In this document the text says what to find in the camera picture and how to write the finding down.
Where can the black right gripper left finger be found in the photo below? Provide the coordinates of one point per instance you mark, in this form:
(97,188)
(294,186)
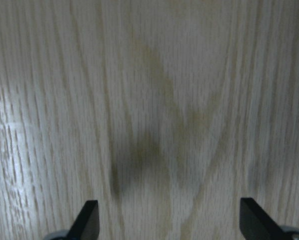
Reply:
(87,224)

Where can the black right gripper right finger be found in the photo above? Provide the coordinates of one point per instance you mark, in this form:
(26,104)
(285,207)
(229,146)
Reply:
(256,224)

